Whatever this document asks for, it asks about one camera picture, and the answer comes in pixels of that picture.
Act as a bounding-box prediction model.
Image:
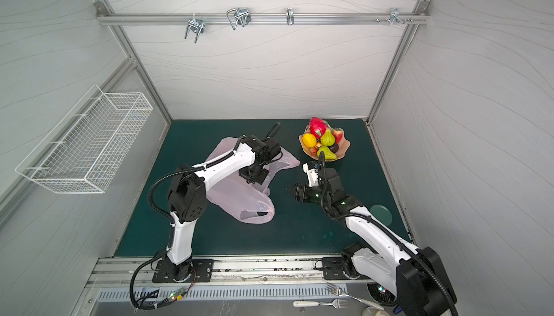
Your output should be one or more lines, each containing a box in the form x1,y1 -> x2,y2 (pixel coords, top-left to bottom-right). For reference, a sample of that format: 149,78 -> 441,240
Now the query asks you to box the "green pear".
317,145 -> 337,161
320,128 -> 336,147

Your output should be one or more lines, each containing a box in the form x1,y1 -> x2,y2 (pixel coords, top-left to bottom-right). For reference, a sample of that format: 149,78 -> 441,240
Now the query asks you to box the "pink plastic bag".
196,137 -> 300,225

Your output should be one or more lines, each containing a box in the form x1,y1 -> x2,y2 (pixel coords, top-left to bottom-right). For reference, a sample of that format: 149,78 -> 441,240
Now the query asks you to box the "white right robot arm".
287,159 -> 458,315

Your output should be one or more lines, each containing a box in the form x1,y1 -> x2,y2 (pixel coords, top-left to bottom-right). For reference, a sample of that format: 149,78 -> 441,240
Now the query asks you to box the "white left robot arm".
147,123 -> 283,281

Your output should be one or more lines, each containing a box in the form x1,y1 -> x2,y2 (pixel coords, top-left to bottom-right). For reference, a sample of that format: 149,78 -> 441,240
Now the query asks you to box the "green pear on plate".
317,145 -> 337,161

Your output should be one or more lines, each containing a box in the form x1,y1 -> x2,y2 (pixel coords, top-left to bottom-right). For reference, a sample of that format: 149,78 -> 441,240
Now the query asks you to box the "yellow lemon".
302,133 -> 318,149

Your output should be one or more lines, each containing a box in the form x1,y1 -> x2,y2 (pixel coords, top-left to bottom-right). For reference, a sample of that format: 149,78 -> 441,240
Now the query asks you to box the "green table mat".
115,119 -> 408,257

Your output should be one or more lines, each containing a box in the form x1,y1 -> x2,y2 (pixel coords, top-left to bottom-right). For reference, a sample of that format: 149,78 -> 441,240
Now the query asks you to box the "brown fruit plate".
298,126 -> 351,161

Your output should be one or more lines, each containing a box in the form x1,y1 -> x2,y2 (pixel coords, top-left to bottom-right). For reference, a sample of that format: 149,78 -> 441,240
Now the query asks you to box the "pink dragon fruit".
309,117 -> 327,139

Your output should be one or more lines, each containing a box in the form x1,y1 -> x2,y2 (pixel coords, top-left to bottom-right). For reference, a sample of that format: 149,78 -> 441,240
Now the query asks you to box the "green lid jar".
369,204 -> 393,227

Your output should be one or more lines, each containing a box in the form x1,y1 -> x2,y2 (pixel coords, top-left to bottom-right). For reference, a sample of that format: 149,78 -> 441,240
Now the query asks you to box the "red apple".
331,128 -> 344,144

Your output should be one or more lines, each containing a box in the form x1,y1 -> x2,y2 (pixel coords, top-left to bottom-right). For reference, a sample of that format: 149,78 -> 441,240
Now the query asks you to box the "silver fork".
326,282 -> 384,310

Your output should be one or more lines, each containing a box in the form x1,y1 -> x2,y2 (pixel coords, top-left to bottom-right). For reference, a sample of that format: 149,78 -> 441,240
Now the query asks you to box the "white cup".
362,307 -> 390,316

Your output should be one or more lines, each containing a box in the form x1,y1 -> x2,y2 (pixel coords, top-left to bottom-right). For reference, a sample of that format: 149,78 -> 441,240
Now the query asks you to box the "metal u-bolt clamp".
227,7 -> 252,30

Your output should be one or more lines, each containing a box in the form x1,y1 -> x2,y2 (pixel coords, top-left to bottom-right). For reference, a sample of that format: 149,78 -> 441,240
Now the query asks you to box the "metal hook clamp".
184,16 -> 205,43

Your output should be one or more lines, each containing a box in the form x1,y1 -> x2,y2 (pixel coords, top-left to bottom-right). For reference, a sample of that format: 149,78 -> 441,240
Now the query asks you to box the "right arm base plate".
321,257 -> 361,281

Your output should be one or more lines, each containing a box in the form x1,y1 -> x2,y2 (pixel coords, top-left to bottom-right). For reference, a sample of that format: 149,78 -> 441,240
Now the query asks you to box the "white handled fork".
293,300 -> 349,310

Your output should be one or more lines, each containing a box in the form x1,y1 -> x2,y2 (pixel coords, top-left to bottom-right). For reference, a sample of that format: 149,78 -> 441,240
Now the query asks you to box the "small metal bracket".
285,8 -> 294,26

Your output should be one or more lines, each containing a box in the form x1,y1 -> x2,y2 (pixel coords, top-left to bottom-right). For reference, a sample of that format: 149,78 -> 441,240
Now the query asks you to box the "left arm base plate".
152,258 -> 214,284

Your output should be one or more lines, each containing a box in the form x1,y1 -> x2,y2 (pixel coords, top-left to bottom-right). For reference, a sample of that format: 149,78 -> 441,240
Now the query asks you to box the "white wire basket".
15,85 -> 153,194

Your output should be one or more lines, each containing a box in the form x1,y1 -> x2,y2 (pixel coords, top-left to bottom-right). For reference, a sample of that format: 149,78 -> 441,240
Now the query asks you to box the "metal bolt bracket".
375,8 -> 413,25

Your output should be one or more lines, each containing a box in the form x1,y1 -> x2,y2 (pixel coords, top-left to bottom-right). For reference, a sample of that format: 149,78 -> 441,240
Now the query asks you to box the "aluminium crossbar rail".
97,11 -> 431,26

